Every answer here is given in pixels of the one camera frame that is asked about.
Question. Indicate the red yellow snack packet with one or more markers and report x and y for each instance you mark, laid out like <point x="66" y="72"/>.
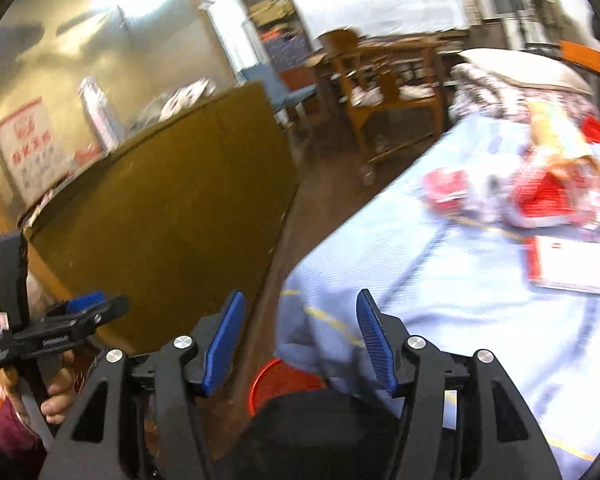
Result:
<point x="550" y="180"/>

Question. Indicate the light blue bedsheet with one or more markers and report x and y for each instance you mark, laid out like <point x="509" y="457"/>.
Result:
<point x="430" y="320"/>

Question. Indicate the orange box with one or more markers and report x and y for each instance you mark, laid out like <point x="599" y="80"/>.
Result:
<point x="587" y="60"/>

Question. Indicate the red plastic bucket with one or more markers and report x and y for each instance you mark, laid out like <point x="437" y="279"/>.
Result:
<point x="280" y="385"/>

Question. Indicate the metal cylinder heater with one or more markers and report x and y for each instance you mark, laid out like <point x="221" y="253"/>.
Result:
<point x="525" y="30"/>

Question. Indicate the cream pillow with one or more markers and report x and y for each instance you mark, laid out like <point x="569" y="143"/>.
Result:
<point x="525" y="70"/>

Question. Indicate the floral quilt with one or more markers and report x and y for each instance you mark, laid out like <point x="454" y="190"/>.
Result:
<point x="480" y="97"/>

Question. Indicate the red white wall poster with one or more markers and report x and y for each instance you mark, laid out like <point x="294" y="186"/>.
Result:
<point x="25" y="155"/>

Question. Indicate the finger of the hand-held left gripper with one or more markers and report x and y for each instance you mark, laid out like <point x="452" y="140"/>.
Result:
<point x="86" y="301"/>
<point x="114" y="307"/>

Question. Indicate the red white snack wrapper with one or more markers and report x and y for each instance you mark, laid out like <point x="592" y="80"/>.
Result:
<point x="445" y="187"/>

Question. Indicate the blue chair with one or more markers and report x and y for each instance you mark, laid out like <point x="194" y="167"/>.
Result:
<point x="280" y="91"/>

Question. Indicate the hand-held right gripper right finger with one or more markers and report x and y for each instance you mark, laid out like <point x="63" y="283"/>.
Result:
<point x="377" y="345"/>

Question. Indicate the wooden chair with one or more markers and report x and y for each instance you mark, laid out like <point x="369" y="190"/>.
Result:
<point x="380" y="100"/>

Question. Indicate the white red carton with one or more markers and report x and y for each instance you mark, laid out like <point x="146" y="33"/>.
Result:
<point x="97" y="115"/>

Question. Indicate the white plastic sheet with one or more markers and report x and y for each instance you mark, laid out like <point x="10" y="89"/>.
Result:
<point x="375" y="5"/>

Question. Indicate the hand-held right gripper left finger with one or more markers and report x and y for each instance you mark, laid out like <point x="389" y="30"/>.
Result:
<point x="225" y="345"/>

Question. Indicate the cluttered shelf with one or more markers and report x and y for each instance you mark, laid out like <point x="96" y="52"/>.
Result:
<point x="275" y="25"/>

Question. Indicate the white printed cloth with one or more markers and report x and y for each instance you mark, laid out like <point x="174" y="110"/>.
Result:
<point x="180" y="97"/>

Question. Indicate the brown wooden cabinet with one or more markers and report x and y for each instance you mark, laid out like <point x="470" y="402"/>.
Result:
<point x="180" y="210"/>

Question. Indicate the clear plastic wrapper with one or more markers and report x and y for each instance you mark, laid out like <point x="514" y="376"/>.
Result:
<point x="485" y="195"/>

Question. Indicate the person's left hand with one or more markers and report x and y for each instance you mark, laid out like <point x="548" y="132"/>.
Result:
<point x="57" y="395"/>

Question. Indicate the white red box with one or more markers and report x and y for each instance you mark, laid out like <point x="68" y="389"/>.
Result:
<point x="570" y="270"/>

